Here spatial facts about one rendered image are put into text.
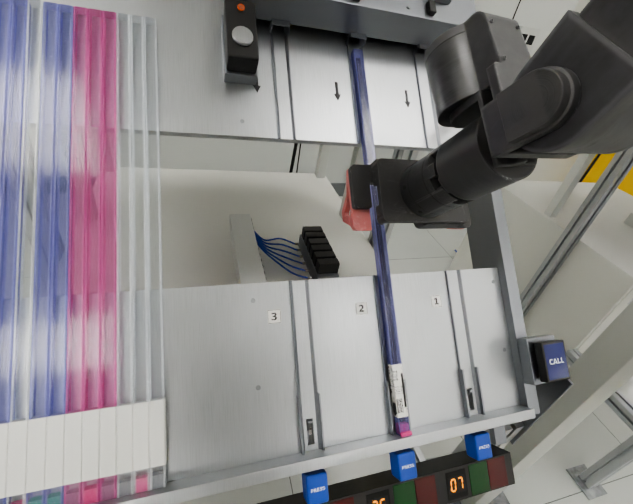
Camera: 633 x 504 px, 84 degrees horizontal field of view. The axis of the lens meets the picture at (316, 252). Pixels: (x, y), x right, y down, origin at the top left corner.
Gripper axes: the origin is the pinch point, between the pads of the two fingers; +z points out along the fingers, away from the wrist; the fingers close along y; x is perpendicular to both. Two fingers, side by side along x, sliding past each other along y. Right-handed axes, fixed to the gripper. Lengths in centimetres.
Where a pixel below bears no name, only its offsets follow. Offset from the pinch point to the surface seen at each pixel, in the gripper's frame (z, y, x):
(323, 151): 65, -18, -40
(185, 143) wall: 165, 27, -89
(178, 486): 1.1, 24.5, 26.4
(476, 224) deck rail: 4.9, -19.2, 0.2
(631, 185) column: 128, -285, -58
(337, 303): 2.5, 6.1, 10.5
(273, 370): 2.6, 14.4, 17.3
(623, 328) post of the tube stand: 5, -48, 19
